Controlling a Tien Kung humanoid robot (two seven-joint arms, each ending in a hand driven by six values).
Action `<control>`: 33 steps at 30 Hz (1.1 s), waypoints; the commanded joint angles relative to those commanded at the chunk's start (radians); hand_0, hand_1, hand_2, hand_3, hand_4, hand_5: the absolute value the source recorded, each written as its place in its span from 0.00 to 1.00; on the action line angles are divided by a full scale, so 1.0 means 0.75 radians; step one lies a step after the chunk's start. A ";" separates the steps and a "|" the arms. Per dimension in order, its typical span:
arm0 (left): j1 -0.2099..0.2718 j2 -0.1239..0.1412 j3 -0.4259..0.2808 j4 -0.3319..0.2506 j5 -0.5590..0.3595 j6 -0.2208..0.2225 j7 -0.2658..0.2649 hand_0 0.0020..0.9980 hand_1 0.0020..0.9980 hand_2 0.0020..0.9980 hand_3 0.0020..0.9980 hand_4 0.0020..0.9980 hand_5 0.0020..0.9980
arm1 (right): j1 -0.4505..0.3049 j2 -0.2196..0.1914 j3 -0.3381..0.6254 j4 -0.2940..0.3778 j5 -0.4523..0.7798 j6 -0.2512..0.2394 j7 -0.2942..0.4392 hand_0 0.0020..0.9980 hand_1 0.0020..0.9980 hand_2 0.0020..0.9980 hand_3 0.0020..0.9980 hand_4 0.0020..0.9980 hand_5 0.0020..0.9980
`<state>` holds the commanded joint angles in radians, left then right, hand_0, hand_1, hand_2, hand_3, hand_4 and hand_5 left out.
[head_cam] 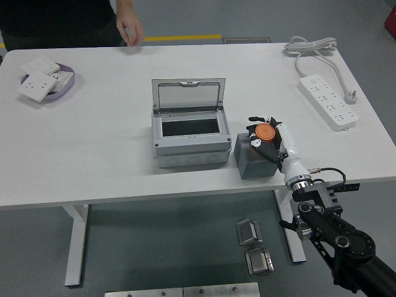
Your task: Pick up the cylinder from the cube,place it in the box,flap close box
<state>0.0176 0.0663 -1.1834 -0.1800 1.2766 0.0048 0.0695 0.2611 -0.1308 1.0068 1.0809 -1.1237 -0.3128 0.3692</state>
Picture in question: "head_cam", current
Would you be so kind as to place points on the purple oval tray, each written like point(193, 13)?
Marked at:
point(69, 85)

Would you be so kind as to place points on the silver metal plate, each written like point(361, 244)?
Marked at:
point(142, 293)
point(221, 290)

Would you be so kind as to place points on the white socket panel with label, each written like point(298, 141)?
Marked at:
point(63, 79)

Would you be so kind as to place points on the dark brown floor plate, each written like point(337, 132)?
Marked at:
point(247, 40)

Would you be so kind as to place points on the silver metal bracket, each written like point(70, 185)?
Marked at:
point(258, 263)
point(247, 232)

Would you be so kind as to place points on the red box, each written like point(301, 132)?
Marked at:
point(391, 21)

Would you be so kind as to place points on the person's left hand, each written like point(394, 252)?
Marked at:
point(131, 26)

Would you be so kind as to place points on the yellow floor tape line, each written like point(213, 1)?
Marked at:
point(185, 38)

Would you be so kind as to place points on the grey enclosure box clear lid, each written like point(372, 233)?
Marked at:
point(191, 148)

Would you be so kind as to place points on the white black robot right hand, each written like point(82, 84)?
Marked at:
point(292, 164)

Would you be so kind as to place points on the white blank switch panel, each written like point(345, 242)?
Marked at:
point(41, 64)

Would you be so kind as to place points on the grey cube with round hole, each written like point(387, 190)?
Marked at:
point(256, 170)

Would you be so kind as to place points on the white table leg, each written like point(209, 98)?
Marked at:
point(75, 247)
point(298, 253)

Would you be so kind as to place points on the white power strip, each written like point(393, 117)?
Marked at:
point(328, 102)

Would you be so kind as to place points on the black table control panel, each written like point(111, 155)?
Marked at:
point(351, 187)

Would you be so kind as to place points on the orange cylinder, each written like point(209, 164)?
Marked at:
point(265, 132)

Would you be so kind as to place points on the person's left forearm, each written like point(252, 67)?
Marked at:
point(124, 5)

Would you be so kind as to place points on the white wall socket panel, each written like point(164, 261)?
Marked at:
point(35, 86)

